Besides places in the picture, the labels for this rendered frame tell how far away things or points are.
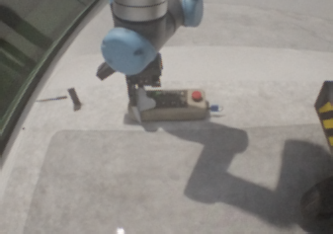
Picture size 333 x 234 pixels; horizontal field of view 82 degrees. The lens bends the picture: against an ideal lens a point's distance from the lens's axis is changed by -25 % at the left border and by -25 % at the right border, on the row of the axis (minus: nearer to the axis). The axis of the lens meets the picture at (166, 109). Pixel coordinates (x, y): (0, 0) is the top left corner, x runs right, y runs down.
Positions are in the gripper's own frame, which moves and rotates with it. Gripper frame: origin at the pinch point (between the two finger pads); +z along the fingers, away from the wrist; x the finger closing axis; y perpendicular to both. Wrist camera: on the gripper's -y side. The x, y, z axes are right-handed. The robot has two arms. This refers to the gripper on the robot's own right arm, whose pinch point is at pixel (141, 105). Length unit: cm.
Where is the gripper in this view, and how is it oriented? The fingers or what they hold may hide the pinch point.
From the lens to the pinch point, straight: 69.1
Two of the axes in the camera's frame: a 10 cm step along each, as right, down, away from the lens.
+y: 9.9, -0.3, -1.1
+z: 0.9, 6.8, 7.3
